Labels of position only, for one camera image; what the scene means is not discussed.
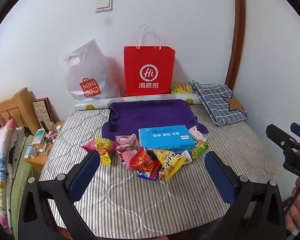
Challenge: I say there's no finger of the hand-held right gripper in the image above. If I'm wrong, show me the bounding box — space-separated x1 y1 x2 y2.
266 124 299 155
290 122 300 147

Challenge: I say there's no wooden bedside table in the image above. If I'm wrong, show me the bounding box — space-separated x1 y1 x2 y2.
25 121 65 173

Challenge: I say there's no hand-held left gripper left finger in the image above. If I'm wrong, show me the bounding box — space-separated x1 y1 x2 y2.
18 150 101 240

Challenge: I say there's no light pink snack packet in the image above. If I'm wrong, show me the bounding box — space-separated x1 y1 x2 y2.
189 127 207 142

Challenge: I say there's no brown star-shaped cardboard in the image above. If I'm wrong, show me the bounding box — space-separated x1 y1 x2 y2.
225 94 248 117

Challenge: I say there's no yellow tea box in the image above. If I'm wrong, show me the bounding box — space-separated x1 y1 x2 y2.
171 84 193 95

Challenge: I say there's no small blue snack packet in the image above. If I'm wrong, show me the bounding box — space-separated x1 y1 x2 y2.
137 170 159 181

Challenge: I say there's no striped bed sheet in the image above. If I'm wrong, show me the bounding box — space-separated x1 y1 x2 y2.
39 102 283 237

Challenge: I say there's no teal and white box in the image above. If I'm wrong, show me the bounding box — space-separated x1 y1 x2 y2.
32 129 46 144

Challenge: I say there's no blue tissue box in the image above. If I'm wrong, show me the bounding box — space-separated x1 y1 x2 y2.
138 124 196 153

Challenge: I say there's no white and orange snack packet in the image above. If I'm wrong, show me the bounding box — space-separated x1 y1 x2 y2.
181 149 193 164

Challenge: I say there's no red paper bag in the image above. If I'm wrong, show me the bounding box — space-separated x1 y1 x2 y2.
124 24 176 97

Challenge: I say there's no cartoon print pillow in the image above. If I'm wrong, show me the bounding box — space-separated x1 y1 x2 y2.
0 119 17 233

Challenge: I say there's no lemon-patterned paper roll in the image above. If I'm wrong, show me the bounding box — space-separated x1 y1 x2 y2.
74 92 203 111

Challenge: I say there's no blue plaid folded cloth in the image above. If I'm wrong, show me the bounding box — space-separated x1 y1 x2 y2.
189 80 249 126

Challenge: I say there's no wooden door frame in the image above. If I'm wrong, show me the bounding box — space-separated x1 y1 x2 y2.
225 0 247 88

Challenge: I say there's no purple towel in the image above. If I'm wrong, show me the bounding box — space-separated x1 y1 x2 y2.
101 99 209 143

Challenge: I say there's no wooden headboard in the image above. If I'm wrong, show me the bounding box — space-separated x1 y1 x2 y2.
0 87 40 135

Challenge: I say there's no green snack packet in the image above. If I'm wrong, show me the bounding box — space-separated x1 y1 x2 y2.
191 140 209 160

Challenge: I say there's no red snack packet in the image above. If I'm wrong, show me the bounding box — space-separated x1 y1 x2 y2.
129 146 162 178

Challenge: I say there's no patterned book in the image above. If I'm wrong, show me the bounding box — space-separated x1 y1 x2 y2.
32 97 54 130

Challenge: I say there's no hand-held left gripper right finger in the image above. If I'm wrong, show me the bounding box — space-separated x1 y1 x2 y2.
204 151 287 240

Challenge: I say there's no green blanket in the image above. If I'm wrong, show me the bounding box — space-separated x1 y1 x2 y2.
10 135 35 228

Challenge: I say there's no white plastic bag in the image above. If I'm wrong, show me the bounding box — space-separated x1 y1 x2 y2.
59 39 125 100

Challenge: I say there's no pink and yellow snack packet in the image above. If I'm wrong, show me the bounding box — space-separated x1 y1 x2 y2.
80 137 118 167

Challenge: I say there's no white light switch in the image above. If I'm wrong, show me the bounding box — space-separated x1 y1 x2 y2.
95 0 113 13

